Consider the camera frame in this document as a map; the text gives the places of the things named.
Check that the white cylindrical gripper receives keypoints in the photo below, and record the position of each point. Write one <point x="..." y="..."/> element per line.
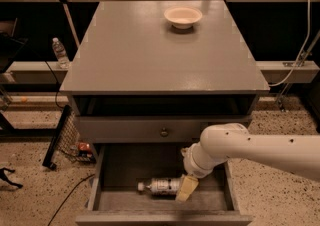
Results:
<point x="191" y="163"/>

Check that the plastic tea bottle white cap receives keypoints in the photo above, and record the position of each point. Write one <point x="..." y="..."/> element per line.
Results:
<point x="160" y="186"/>

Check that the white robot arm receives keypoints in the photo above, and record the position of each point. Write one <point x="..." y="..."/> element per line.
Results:
<point x="296" y="154"/>

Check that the round metal drawer knob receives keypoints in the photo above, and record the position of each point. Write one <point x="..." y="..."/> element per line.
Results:
<point x="164" y="132"/>

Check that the closed grey top drawer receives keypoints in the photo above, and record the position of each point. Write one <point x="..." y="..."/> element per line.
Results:
<point x="146" y="129"/>

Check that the open grey middle drawer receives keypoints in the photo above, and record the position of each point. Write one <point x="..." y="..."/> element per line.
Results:
<point x="115" y="200"/>

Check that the grey wooden drawer cabinet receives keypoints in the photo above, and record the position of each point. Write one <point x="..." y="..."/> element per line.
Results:
<point x="133" y="62"/>

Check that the clear water bottle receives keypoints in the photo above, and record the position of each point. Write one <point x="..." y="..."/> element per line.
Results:
<point x="60" y="53"/>

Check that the white paper bowl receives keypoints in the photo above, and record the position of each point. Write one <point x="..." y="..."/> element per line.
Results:
<point x="183" y="17"/>

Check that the black wire mesh rack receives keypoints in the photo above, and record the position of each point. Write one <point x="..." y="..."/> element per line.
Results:
<point x="65" y="140"/>

